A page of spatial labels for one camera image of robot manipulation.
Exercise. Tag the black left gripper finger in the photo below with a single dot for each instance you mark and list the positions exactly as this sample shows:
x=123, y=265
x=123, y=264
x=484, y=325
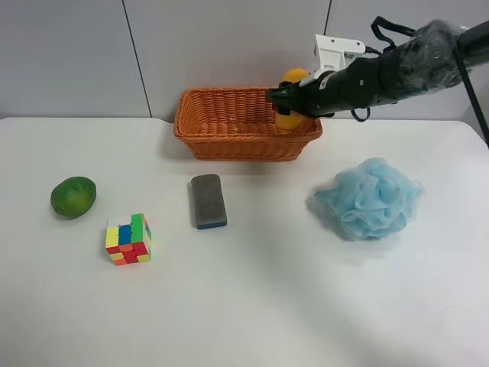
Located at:
x=281, y=94

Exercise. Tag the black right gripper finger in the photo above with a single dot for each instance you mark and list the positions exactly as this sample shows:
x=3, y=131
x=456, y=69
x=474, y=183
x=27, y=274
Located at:
x=285, y=108

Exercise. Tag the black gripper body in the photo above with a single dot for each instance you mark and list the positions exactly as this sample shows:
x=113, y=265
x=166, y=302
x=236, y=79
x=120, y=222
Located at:
x=355, y=87

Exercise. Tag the yellow orange mango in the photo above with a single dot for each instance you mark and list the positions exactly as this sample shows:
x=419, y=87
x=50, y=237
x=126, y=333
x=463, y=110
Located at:
x=293, y=119

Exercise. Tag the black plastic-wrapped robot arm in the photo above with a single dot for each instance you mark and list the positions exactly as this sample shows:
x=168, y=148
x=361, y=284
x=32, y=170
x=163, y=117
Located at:
x=435, y=57

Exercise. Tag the orange wicker basket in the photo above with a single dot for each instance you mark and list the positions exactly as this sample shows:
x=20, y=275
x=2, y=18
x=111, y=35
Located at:
x=237, y=124

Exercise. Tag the green lemon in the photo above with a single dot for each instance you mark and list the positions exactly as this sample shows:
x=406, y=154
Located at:
x=73, y=197

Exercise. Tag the blue mesh bath sponge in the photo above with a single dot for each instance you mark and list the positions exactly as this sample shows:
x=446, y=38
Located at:
x=370, y=201

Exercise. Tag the grey blue whiteboard eraser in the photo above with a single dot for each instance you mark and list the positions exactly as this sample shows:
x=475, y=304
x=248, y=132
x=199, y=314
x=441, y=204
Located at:
x=208, y=202

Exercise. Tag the multicoloured puzzle cube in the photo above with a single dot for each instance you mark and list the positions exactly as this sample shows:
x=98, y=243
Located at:
x=128, y=240

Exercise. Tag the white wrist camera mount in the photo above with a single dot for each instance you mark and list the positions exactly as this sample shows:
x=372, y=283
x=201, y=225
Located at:
x=333, y=54

